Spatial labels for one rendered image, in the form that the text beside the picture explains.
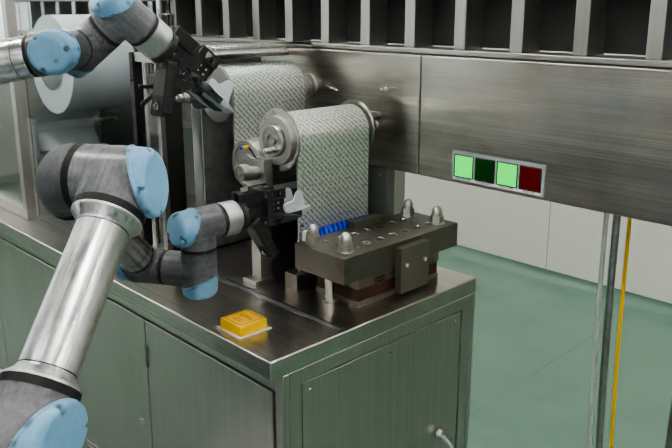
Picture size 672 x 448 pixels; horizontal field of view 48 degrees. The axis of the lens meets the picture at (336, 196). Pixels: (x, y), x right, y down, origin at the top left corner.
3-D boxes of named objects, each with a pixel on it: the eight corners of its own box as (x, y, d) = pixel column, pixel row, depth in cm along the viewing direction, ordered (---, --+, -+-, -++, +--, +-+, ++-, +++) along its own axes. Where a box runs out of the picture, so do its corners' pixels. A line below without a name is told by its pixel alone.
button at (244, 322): (220, 328, 156) (219, 317, 156) (247, 318, 161) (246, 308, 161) (240, 338, 152) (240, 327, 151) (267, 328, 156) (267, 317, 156)
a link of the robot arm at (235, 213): (230, 240, 158) (208, 232, 163) (247, 236, 161) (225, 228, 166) (229, 206, 156) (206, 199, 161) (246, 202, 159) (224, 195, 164)
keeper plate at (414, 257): (394, 292, 173) (395, 247, 171) (421, 281, 180) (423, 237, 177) (402, 295, 172) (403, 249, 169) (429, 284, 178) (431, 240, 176)
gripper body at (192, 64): (224, 62, 155) (184, 25, 147) (203, 96, 153) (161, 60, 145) (203, 60, 160) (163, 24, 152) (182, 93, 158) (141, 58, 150)
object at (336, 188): (297, 240, 177) (296, 163, 172) (366, 220, 193) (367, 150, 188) (299, 240, 177) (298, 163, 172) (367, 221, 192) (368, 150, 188)
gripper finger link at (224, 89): (250, 94, 159) (218, 68, 154) (236, 117, 158) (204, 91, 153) (243, 94, 162) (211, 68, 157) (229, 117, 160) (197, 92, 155)
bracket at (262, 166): (241, 282, 183) (237, 159, 175) (262, 276, 187) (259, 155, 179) (254, 287, 179) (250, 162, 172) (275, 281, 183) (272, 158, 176)
